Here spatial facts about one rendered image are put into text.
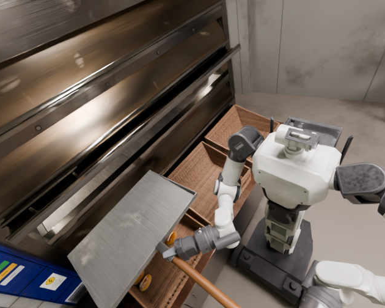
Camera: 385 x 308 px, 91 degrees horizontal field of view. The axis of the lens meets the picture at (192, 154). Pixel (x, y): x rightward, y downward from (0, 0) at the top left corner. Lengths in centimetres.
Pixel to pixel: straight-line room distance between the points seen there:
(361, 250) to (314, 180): 156
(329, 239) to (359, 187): 149
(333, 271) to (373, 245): 157
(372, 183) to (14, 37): 123
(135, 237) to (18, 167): 57
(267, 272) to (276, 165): 120
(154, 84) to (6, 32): 65
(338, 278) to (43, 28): 126
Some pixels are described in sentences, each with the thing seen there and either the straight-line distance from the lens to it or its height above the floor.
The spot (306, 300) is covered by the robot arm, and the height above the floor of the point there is 124.
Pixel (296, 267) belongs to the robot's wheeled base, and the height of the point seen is 17.
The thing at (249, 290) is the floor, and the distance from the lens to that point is 198.
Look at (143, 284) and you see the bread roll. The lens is 149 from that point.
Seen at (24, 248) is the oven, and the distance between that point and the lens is 126.
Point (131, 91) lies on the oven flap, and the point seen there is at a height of 155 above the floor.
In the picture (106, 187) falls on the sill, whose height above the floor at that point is 118.
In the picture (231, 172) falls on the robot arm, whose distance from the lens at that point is 92.
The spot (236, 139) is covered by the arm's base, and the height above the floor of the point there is 141.
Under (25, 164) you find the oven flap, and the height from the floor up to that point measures 156.
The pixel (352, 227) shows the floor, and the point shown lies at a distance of 231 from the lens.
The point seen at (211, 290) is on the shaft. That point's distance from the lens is 75.
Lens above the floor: 196
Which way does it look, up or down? 44 degrees down
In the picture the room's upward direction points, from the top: 20 degrees counter-clockwise
